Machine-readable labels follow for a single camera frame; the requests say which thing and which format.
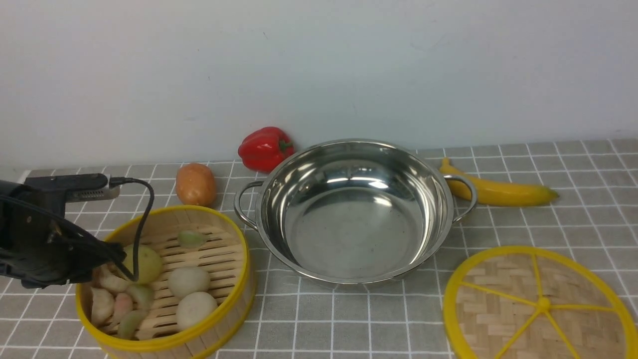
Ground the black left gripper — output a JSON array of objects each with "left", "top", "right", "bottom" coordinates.
[{"left": 1, "top": 181, "right": 125, "bottom": 289}]

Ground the white round bun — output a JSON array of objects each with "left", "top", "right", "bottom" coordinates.
[
  {"left": 167, "top": 267, "right": 210, "bottom": 299},
  {"left": 176, "top": 292, "right": 217, "bottom": 331}
]

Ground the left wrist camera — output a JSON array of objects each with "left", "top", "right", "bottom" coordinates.
[{"left": 23, "top": 173, "right": 120, "bottom": 203}]

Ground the red bell pepper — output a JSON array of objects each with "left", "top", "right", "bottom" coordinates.
[{"left": 238, "top": 127, "right": 296, "bottom": 173}]

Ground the black camera cable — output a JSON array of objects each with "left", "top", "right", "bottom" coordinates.
[{"left": 109, "top": 177, "right": 156, "bottom": 282}]

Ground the white round bun lower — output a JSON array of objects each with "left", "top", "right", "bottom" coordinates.
[{"left": 176, "top": 292, "right": 217, "bottom": 331}]

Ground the woven bamboo steamer lid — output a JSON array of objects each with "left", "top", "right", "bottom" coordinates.
[{"left": 443, "top": 247, "right": 638, "bottom": 359}]

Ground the white dumpling lower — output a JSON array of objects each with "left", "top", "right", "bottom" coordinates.
[{"left": 91, "top": 288, "right": 115, "bottom": 327}]

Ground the white round bun upper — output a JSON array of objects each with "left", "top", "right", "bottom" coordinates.
[{"left": 167, "top": 267, "right": 210, "bottom": 299}]

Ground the pink dumpling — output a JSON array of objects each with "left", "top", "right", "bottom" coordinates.
[{"left": 112, "top": 292, "right": 134, "bottom": 325}]

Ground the small green dumpling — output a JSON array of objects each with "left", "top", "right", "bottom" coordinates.
[{"left": 177, "top": 230, "right": 208, "bottom": 249}]

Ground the green dumpling lower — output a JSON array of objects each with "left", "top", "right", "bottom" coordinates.
[{"left": 117, "top": 309, "right": 148, "bottom": 340}]

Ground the white dumpling upper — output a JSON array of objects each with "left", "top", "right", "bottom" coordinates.
[{"left": 98, "top": 264, "right": 130, "bottom": 294}]

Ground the white dumpling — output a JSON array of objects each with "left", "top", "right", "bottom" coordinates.
[
  {"left": 98, "top": 264, "right": 130, "bottom": 294},
  {"left": 91, "top": 288, "right": 115, "bottom": 327}
]

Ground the yellow banana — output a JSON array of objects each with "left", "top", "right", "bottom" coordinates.
[{"left": 439, "top": 157, "right": 560, "bottom": 207}]

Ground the grey checkered tablecloth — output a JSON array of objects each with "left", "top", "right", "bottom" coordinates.
[{"left": 0, "top": 138, "right": 638, "bottom": 359}]

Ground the large green-white bun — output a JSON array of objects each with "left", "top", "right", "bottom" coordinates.
[{"left": 123, "top": 244, "right": 163, "bottom": 284}]

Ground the brown potato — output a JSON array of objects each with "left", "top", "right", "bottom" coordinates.
[{"left": 175, "top": 163, "right": 217, "bottom": 207}]

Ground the stainless steel pot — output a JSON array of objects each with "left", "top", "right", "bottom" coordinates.
[{"left": 233, "top": 139, "right": 478, "bottom": 286}]

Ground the pale green dumpling middle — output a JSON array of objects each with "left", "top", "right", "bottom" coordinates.
[{"left": 126, "top": 283, "right": 155, "bottom": 311}]

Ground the bamboo steamer basket yellow rim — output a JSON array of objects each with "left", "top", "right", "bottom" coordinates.
[{"left": 75, "top": 205, "right": 257, "bottom": 359}]

